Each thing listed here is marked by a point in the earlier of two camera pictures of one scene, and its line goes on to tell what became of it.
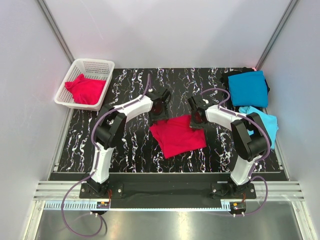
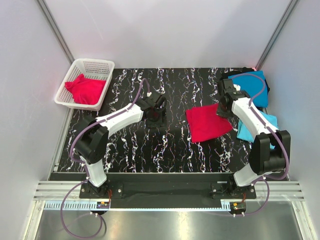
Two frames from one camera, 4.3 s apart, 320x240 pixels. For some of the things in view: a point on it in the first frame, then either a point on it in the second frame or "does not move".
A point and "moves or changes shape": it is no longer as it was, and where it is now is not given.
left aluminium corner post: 59,36 does not move
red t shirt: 175,135 moves or changes shape
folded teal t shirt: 248,89 does not move
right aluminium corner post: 291,7 does not move
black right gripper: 194,126 -> 225,115
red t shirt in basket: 85,91 does not move
